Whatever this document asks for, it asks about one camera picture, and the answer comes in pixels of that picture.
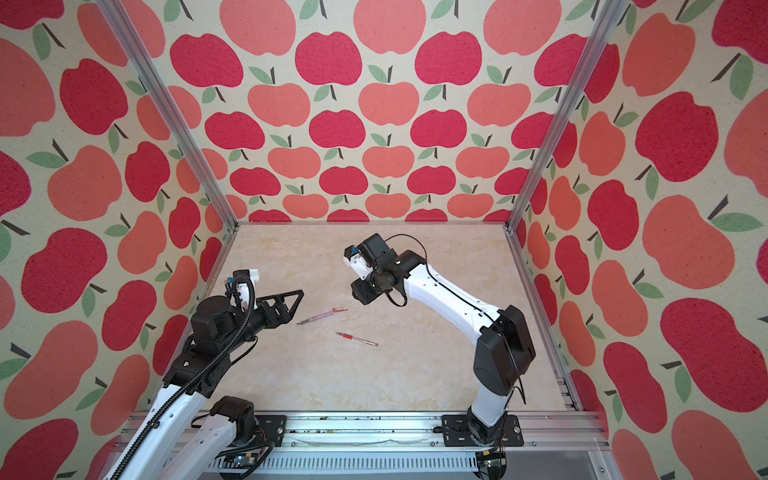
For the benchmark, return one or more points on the pink pen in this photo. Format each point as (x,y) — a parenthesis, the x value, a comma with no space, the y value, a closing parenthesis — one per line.
(317,317)

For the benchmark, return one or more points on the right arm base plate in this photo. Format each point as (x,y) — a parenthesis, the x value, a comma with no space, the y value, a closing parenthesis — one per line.
(467,431)

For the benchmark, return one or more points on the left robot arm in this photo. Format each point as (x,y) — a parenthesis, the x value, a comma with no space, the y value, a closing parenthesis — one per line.
(177,441)

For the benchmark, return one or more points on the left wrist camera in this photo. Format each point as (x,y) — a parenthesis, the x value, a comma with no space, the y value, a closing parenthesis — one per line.
(243,282)

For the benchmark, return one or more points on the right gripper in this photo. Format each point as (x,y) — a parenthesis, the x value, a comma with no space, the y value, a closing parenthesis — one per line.
(359,293)

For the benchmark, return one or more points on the left aluminium corner post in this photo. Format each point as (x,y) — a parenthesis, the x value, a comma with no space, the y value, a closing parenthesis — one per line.
(128,37)

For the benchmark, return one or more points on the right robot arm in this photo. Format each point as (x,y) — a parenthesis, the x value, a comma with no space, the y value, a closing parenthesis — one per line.
(503,348)

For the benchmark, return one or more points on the red pen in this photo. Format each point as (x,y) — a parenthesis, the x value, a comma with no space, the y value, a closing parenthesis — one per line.
(357,339)

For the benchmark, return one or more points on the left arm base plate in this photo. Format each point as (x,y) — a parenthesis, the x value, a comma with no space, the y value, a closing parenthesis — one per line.
(256,429)

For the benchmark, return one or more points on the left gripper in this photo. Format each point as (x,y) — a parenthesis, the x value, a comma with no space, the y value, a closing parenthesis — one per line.
(284,316)

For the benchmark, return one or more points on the aluminium corner post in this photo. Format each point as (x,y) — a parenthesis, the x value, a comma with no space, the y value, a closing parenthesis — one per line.
(128,37)
(605,24)

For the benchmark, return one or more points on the white slotted cable duct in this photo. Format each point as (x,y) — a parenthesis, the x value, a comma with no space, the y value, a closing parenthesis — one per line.
(360,463)

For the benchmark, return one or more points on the aluminium front rail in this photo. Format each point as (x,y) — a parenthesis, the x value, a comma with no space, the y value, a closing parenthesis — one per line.
(410,431)

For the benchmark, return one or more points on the right aluminium corner post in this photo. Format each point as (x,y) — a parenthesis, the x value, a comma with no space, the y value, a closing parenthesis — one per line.
(605,24)

